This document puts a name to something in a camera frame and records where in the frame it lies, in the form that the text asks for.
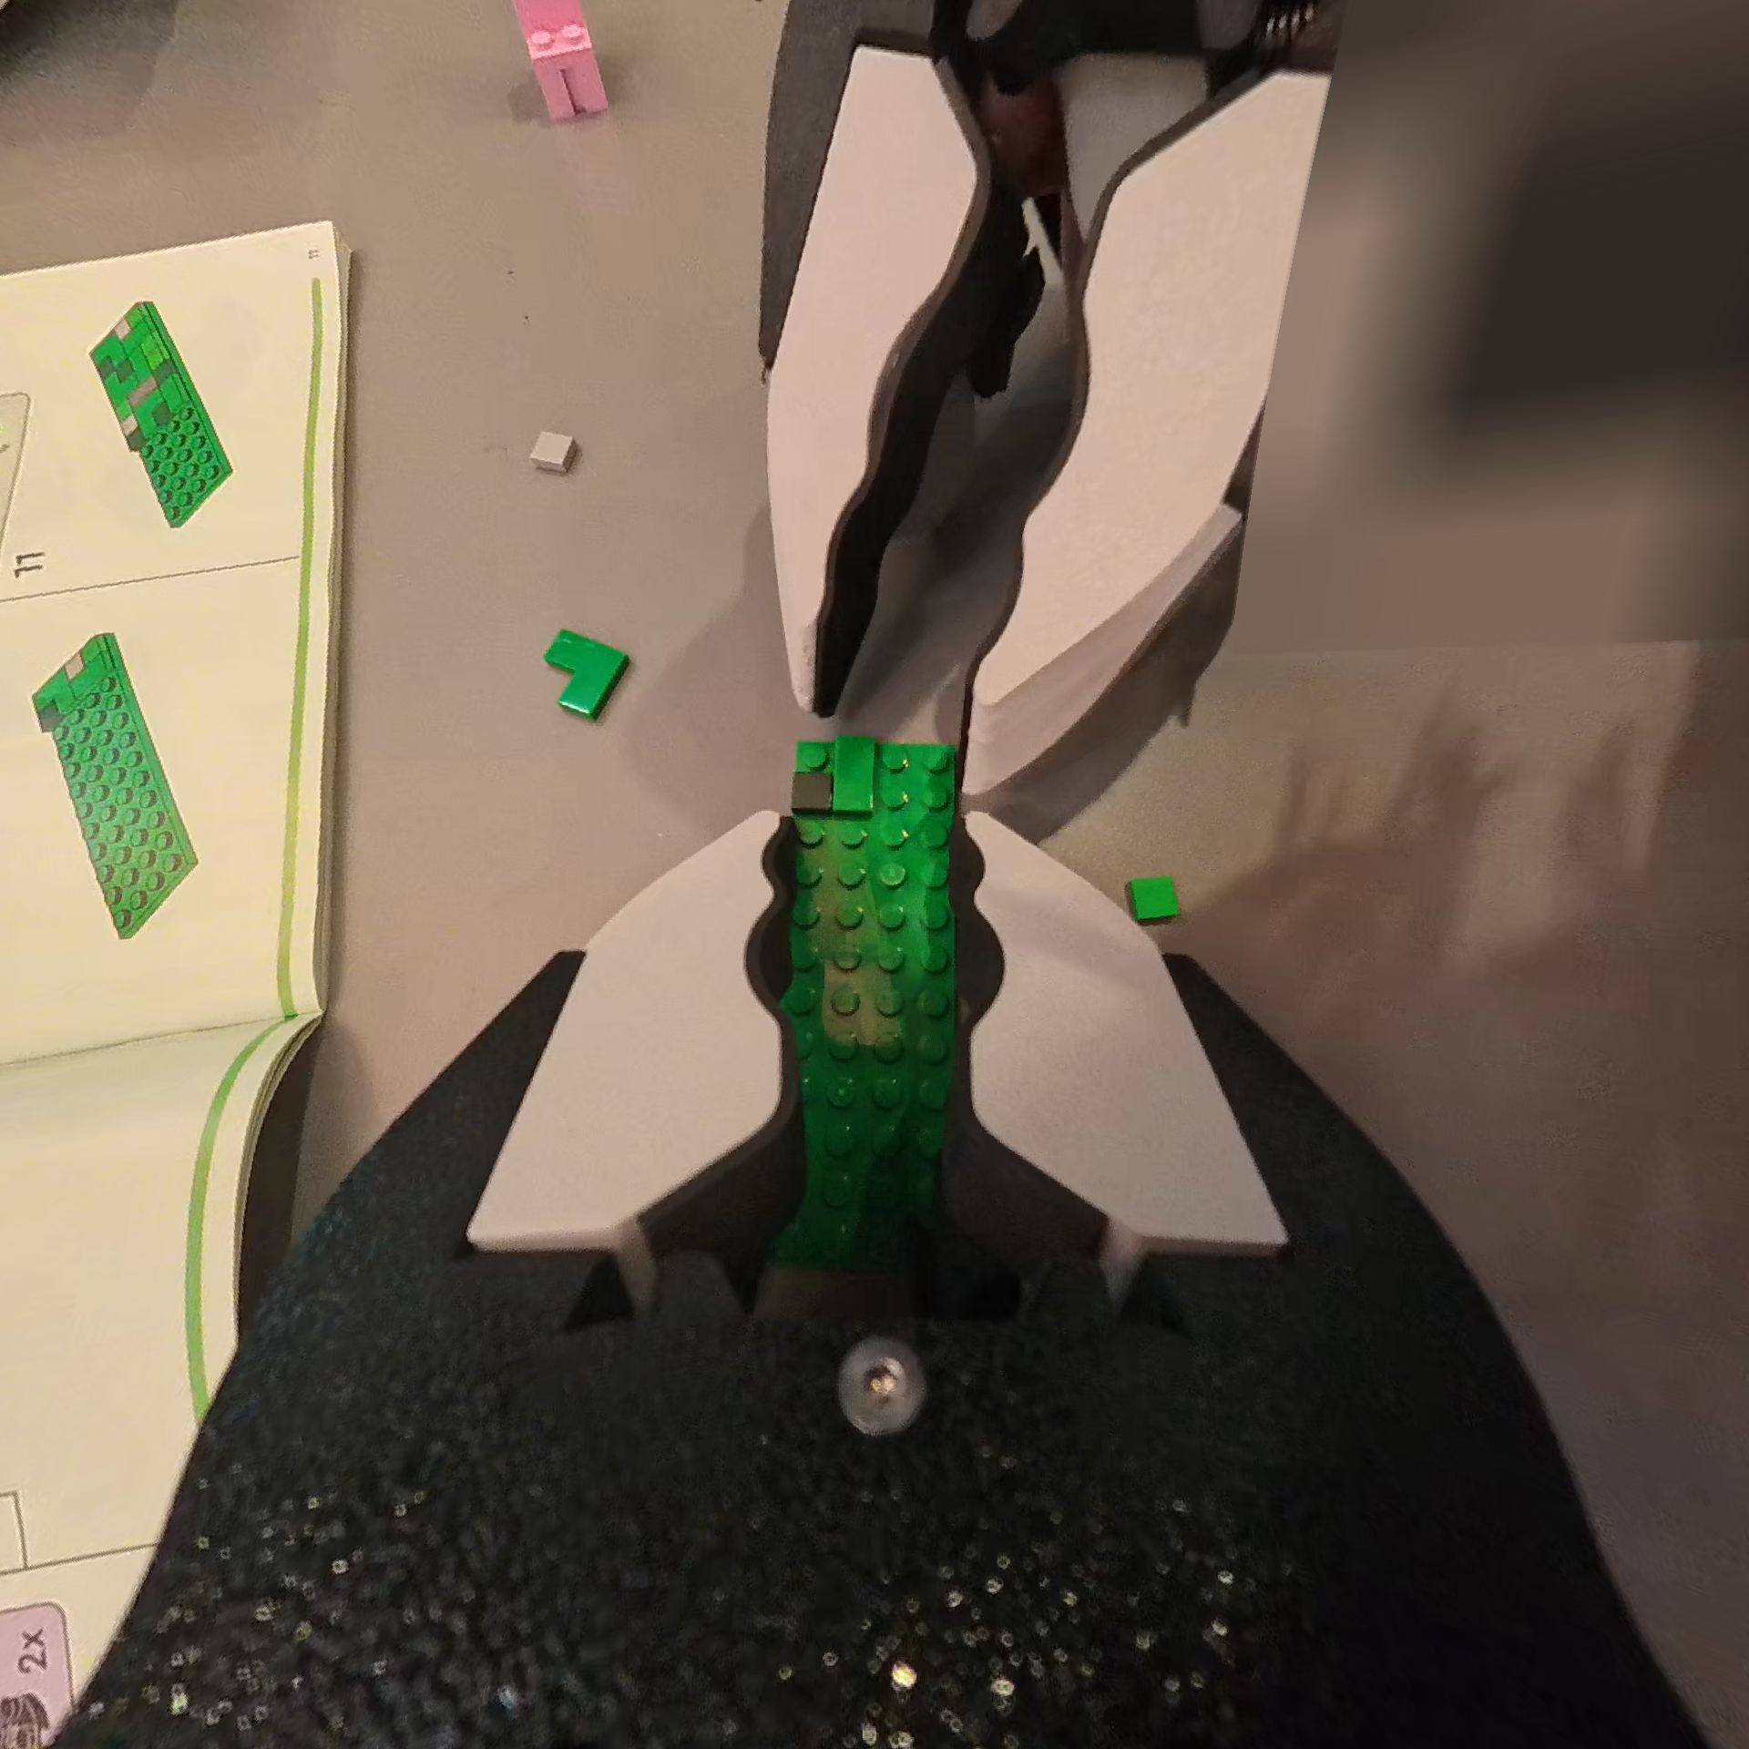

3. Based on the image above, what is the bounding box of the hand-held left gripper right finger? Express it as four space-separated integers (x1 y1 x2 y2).
959 821 1289 1259

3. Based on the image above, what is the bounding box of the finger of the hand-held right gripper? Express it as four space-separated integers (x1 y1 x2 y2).
766 41 990 720
970 61 1339 796

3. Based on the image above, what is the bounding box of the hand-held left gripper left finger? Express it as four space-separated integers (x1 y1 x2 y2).
470 812 802 1259

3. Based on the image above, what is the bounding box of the green studded brick plate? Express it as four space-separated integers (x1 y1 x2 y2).
760 733 981 1271

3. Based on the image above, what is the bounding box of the small pink brick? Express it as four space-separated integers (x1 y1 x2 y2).
514 0 611 124

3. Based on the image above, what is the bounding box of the green L-shaped brick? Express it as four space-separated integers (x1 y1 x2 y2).
540 629 633 722

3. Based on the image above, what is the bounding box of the building instruction booklet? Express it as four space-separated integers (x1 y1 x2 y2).
0 224 354 1713

